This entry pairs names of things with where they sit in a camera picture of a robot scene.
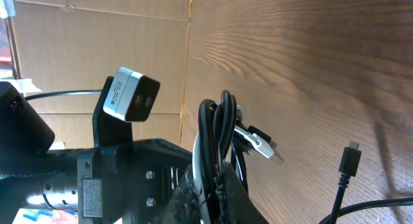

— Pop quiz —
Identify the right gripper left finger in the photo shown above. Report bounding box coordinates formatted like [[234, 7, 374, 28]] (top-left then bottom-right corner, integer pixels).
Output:
[[154, 165, 207, 224]]

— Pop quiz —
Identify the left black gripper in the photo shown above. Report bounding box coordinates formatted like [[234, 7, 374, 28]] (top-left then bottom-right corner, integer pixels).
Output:
[[22, 139, 192, 223]]

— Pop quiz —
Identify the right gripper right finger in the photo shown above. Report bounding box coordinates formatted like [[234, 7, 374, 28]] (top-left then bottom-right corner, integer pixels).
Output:
[[221, 162, 268, 224]]

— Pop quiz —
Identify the white usb cable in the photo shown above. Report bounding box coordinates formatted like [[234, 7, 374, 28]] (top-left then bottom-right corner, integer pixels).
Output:
[[191, 125, 285, 224]]

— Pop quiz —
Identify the black usb cable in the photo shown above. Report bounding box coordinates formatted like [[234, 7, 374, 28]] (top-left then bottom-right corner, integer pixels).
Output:
[[197, 89, 413, 224]]

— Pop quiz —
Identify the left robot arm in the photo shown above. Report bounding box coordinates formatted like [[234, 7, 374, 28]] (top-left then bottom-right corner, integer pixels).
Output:
[[1, 77, 192, 223]]

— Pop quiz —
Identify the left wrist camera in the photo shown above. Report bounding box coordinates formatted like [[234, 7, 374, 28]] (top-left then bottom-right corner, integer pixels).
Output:
[[103, 67, 161, 122]]

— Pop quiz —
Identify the left camera cable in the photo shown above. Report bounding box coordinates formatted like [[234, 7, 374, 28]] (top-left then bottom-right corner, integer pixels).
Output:
[[24, 89, 104, 101]]

